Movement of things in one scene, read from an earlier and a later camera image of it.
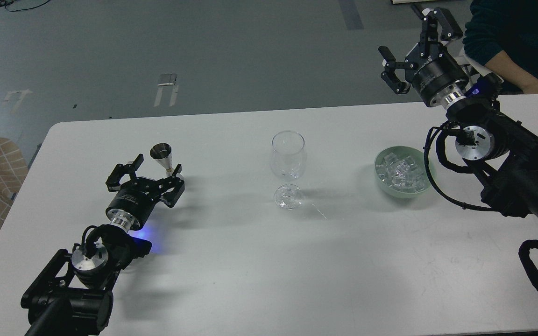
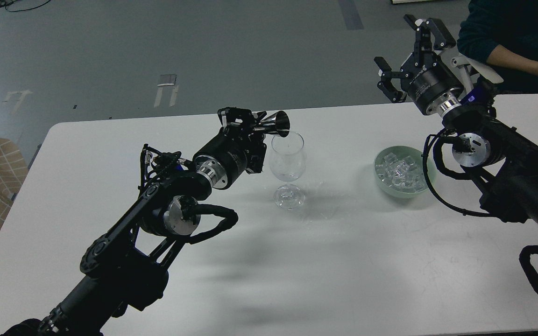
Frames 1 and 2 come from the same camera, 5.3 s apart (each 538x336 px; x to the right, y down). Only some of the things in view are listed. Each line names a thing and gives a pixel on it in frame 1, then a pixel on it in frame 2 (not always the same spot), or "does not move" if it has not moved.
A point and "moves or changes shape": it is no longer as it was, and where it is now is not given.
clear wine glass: x=288 y=158 does not move
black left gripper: x=134 y=202 to x=222 y=159
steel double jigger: x=162 y=152 moves or changes shape
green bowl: x=400 y=171 does not move
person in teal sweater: x=524 y=42 does not move
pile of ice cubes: x=402 y=172 does not move
